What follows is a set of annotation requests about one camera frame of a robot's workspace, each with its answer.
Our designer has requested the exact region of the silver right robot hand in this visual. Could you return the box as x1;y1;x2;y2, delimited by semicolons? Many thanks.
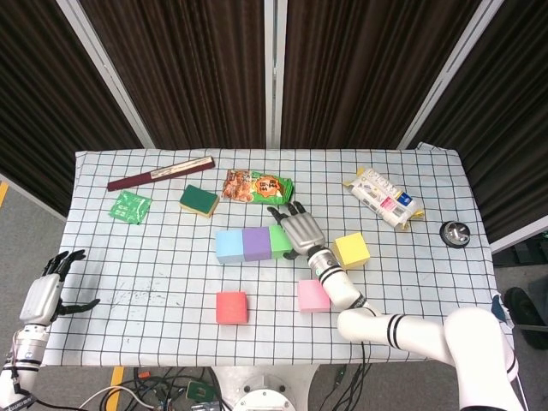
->
266;200;327;261

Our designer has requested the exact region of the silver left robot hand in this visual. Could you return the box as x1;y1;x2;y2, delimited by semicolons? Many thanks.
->
19;248;102;326

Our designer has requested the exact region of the green foam cube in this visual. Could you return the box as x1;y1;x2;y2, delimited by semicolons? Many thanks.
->
268;224;295;260

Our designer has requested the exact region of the purple foam cube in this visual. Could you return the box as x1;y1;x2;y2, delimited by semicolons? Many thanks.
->
241;227;273;262

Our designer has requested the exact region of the light blue foam cube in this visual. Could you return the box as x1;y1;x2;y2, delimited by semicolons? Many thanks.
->
215;229;246;265

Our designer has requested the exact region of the red foam cube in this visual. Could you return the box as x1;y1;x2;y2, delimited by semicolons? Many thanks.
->
215;291;249;325

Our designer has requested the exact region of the yellow foam cube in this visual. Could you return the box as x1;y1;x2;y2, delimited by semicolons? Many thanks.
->
333;232;372;271

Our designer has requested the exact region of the pink foam cube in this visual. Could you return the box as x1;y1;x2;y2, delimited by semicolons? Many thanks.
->
297;278;331;313

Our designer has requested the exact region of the orange green snack bag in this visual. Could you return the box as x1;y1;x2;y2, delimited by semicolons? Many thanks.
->
221;169;295;207

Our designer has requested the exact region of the white plastic noodle package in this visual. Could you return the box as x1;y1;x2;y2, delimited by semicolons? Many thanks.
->
342;166;426;233

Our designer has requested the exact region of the green and yellow sponge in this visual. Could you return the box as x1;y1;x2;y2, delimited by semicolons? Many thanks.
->
178;184;221;219

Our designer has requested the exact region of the green sachet packet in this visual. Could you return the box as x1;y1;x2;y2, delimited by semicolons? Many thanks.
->
109;190;153;226

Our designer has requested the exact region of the dark red folded fan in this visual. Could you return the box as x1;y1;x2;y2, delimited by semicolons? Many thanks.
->
106;156;216;193

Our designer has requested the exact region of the dark brown curtain panel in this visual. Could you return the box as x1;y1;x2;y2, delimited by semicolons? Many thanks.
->
410;0;548;243
280;0;483;150
79;0;275;150
0;0;145;217

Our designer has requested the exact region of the green circuit board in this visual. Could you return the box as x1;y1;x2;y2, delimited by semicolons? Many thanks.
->
186;379;215;402

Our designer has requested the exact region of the black bulky floor object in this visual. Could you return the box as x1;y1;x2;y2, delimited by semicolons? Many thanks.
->
503;287;548;348

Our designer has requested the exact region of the white partition base rail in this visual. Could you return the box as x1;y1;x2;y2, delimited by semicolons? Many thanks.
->
0;172;68;223
490;213;548;254

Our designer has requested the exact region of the white floor cable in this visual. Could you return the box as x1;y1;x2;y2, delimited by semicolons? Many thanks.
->
79;384;155;411

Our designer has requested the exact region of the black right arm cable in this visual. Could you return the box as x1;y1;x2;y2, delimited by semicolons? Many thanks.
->
353;341;368;389

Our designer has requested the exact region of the cable with green clip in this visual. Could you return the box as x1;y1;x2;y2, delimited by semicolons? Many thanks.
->
327;363;376;411

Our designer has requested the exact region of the black floor cable bundle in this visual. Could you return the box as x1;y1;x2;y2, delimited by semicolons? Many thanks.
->
123;366;228;411

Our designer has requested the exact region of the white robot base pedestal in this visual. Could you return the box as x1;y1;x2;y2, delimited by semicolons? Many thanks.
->
211;366;320;411

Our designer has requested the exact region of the white partition post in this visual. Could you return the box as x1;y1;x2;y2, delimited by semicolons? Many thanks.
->
397;0;506;149
263;0;288;150
55;0;155;149

